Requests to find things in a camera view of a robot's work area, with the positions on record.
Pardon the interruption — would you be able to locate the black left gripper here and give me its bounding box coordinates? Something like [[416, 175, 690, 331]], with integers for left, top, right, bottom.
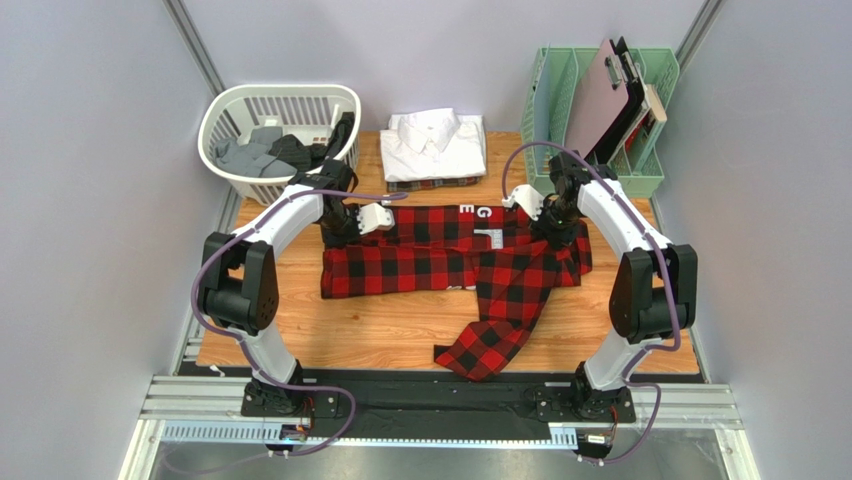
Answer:
[[318, 203, 369, 251]]

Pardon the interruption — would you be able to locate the red black plaid shirt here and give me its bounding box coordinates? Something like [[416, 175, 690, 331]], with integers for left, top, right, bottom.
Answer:
[[320, 205, 593, 381]]

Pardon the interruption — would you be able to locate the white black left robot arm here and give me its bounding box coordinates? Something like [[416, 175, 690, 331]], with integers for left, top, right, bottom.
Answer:
[[191, 160, 357, 400]]

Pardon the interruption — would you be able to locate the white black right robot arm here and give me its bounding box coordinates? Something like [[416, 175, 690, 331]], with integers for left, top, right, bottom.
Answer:
[[535, 151, 698, 413]]

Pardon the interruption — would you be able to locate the folded tartan shirt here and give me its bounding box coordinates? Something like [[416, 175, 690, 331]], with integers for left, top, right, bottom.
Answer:
[[386, 177, 481, 193]]

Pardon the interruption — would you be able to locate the black shirt in basket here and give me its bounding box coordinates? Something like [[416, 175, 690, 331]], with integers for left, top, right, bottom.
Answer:
[[268, 112, 356, 172]]

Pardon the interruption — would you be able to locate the red book in organizer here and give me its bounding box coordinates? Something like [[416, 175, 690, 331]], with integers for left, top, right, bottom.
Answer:
[[624, 107, 657, 155]]

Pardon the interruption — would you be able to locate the grey shirt in basket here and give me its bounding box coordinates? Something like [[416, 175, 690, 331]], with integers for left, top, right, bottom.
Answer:
[[213, 126, 297, 178]]

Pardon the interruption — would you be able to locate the folded white shirt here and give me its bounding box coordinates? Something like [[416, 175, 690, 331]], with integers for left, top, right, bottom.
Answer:
[[380, 108, 487, 183]]

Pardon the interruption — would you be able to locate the white laundry basket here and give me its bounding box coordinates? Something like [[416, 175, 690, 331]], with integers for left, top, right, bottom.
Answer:
[[197, 84, 361, 205]]

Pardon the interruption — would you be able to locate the pink clipboard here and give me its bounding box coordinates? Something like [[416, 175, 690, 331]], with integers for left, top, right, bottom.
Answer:
[[564, 39, 627, 158]]

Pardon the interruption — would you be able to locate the black clipboard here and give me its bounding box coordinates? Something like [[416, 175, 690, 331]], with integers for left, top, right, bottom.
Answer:
[[593, 36, 646, 164]]

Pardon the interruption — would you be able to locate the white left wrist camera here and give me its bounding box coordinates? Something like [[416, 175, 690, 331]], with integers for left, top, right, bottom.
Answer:
[[356, 199, 396, 236]]

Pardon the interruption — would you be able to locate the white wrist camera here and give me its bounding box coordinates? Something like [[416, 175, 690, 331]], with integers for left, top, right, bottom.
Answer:
[[501, 184, 545, 221], [356, 199, 396, 236]]

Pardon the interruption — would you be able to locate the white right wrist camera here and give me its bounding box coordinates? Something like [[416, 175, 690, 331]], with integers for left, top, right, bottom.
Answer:
[[501, 184, 545, 221]]

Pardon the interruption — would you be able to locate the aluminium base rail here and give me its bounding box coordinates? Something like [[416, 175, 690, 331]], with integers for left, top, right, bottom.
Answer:
[[120, 369, 759, 479]]

